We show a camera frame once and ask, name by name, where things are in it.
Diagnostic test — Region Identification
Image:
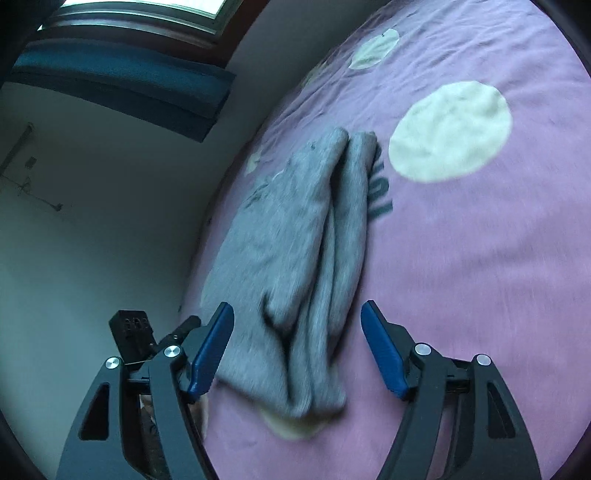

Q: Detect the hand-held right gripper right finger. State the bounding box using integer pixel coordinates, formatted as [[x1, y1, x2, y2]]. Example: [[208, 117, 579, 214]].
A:
[[360, 300, 542, 480]]

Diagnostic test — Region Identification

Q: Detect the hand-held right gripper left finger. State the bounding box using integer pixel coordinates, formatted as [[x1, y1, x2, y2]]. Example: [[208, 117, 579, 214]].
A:
[[55, 302, 235, 480]]

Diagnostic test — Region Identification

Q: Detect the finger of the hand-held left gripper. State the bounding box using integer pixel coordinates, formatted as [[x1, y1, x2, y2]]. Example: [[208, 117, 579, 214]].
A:
[[156, 316, 202, 354]]

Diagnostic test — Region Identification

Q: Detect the grey printed garment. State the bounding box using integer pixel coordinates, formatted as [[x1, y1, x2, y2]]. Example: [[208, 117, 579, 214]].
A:
[[201, 127, 394, 419]]

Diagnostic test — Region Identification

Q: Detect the purple dotted bedsheet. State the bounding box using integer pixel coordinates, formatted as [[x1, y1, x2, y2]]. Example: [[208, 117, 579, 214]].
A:
[[178, 0, 591, 480]]

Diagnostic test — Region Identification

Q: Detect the blue curtain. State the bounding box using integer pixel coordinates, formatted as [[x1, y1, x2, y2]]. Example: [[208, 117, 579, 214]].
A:
[[9, 39, 236, 145]]

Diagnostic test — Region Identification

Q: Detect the window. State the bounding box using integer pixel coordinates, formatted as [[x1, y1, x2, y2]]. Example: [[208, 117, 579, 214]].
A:
[[37, 0, 259, 65]]

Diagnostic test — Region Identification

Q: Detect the thin wall cable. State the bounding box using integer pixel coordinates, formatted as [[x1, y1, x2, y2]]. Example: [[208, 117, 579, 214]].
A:
[[0, 174, 66, 214]]

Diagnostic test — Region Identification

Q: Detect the white wall conduit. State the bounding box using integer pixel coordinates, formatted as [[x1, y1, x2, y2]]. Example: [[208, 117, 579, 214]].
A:
[[0, 122, 36, 172]]

